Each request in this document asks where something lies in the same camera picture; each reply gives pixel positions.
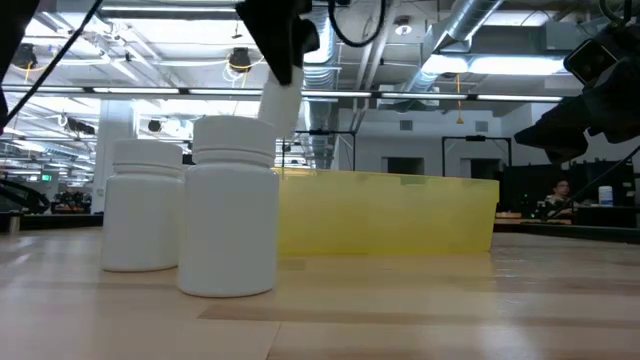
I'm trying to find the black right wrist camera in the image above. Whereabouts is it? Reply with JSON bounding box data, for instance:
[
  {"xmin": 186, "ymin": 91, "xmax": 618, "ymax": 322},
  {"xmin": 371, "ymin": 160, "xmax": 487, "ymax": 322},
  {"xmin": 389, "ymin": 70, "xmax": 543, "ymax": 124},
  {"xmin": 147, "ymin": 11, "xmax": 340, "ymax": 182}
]
[{"xmin": 563, "ymin": 37, "xmax": 620, "ymax": 85}]

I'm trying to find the long ceiling light strip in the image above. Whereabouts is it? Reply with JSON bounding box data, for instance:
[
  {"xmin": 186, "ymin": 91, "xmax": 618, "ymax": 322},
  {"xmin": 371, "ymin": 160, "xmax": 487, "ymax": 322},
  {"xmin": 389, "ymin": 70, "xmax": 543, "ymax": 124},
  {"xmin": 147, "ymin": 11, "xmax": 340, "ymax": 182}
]
[{"xmin": 2, "ymin": 87, "xmax": 564, "ymax": 101}]

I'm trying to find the person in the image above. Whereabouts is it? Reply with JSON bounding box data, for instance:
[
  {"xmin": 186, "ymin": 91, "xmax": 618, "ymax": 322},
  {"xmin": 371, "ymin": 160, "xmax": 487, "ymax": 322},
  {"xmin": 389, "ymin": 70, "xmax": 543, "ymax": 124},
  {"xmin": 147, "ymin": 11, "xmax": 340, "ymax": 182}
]
[{"xmin": 537, "ymin": 179, "xmax": 576, "ymax": 221}]

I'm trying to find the black curved cable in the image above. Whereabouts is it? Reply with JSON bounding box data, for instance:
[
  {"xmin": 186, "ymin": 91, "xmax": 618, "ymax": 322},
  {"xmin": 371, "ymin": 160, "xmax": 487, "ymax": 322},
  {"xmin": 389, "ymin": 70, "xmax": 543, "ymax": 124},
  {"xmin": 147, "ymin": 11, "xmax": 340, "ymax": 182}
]
[{"xmin": 0, "ymin": 178, "xmax": 51, "ymax": 215}]

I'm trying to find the yellow hanging cable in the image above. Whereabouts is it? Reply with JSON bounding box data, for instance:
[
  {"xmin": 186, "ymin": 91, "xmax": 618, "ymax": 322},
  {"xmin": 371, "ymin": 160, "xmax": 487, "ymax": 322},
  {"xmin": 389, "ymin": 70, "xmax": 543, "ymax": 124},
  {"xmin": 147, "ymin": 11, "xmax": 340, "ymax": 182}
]
[{"xmin": 453, "ymin": 73, "xmax": 464, "ymax": 125}]

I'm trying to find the silver ventilation duct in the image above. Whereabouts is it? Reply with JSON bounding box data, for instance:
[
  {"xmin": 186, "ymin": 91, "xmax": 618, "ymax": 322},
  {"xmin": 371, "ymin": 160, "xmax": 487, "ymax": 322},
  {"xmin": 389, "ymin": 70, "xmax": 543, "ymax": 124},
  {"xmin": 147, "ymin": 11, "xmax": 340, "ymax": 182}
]
[{"xmin": 407, "ymin": 0, "xmax": 504, "ymax": 91}]

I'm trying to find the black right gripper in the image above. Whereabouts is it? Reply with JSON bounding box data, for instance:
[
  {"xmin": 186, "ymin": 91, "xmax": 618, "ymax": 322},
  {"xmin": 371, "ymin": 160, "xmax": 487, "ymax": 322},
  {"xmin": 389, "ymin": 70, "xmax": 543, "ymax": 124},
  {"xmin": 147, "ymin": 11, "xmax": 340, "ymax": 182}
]
[{"xmin": 514, "ymin": 29, "xmax": 640, "ymax": 164}]

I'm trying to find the yellow translucent plastic basket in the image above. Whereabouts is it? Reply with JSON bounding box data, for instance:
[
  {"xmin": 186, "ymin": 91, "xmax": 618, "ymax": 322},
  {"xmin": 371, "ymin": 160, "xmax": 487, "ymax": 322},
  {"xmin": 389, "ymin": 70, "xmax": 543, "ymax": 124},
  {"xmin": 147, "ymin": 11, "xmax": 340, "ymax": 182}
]
[{"xmin": 272, "ymin": 167, "xmax": 501, "ymax": 257}]

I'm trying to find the black ceiling lamp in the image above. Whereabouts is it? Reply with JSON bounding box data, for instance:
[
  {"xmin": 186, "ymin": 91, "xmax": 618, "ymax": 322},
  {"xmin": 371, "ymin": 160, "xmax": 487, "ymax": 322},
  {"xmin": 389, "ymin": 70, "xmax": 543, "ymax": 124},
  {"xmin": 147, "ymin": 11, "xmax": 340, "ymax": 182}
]
[{"xmin": 228, "ymin": 47, "xmax": 253, "ymax": 74}]

